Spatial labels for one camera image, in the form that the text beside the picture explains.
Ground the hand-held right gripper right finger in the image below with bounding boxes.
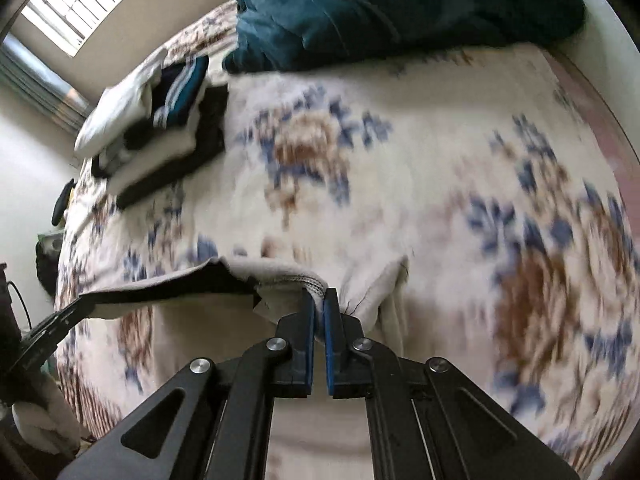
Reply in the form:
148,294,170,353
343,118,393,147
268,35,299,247
323,287,583,480

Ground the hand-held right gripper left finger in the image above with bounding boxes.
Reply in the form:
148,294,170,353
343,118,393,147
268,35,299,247
57,289,317,480

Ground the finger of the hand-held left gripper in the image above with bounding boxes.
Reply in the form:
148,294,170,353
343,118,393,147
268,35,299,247
20,296,103,361

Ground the cream small garment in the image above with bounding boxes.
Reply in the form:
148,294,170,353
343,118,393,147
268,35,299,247
82,255,416,361

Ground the stack of folded clothes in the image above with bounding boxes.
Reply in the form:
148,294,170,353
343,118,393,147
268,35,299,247
116,85,231,209

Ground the floral printed blanket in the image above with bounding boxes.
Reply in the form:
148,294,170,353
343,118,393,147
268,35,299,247
52,0,640,480

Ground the cream folded garment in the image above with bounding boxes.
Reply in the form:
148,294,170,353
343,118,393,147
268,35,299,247
96,122,197,196

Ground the white pillow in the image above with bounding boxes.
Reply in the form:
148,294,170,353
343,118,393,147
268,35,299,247
74,52,168,158

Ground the grey curtain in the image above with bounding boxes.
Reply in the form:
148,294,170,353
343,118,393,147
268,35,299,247
0,32,95,136

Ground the navy striped folded garment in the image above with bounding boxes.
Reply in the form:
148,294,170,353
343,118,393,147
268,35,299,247
149,55,211,130

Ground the dark teal plush blanket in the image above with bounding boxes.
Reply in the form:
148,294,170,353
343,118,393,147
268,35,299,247
222,0,587,73

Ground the black handle object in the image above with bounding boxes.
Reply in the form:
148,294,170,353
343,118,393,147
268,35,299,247
51,179,76,227

